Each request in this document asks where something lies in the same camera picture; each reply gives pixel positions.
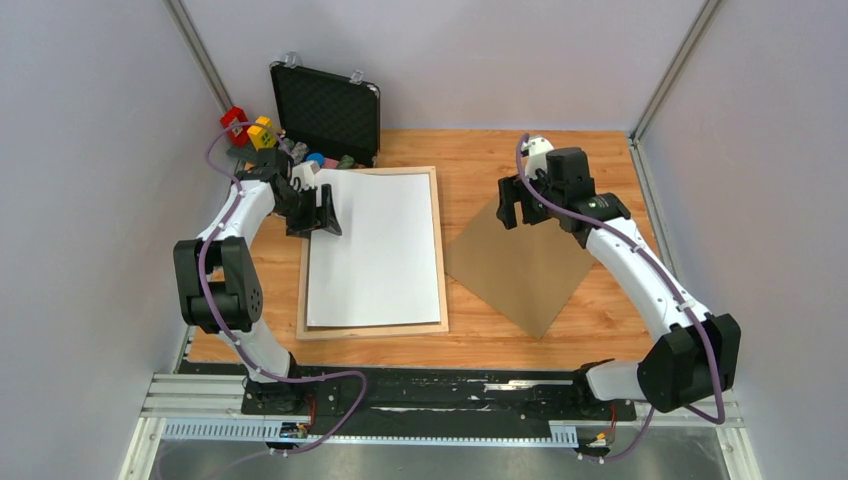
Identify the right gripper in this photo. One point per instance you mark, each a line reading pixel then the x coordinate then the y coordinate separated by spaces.
pixel 512 189

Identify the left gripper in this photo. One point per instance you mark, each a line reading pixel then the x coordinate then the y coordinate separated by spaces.
pixel 317 217

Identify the black and white photo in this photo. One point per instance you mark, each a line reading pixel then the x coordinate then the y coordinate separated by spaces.
pixel 374 252

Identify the brown backing board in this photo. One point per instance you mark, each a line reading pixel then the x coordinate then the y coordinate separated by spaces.
pixel 528 274

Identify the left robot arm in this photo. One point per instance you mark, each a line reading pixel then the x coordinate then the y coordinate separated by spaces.
pixel 219 289

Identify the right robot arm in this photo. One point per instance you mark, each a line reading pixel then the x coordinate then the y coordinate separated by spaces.
pixel 694 353

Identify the blue round chip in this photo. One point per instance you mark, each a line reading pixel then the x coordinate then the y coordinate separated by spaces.
pixel 317 158

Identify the black poker chip case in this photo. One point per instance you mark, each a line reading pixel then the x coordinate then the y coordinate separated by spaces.
pixel 335 115

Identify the yellow toy house block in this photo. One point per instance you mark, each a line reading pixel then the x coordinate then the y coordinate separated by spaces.
pixel 263 134

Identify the red toy house block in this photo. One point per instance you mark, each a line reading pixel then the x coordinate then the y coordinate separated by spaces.
pixel 235 122

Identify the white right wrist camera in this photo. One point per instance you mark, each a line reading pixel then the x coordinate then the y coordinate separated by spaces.
pixel 535 150

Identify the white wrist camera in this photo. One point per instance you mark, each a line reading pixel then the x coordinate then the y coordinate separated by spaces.
pixel 535 150
pixel 303 176

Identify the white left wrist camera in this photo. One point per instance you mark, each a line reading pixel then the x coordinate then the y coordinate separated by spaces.
pixel 303 176

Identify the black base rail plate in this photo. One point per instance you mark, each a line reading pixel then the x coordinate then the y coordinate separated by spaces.
pixel 425 402

